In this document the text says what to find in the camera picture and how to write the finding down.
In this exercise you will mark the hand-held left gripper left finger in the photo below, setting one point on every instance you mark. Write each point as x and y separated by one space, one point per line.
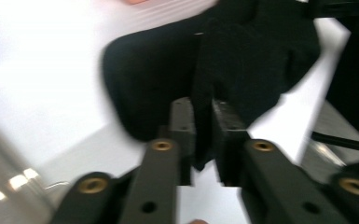
183 124

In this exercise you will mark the shiny metal tray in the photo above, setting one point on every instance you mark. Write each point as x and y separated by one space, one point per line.
0 186

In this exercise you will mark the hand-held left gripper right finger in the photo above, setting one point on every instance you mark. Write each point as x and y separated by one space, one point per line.
230 140

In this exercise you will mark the black sock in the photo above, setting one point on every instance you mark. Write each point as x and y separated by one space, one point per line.
255 62
146 77

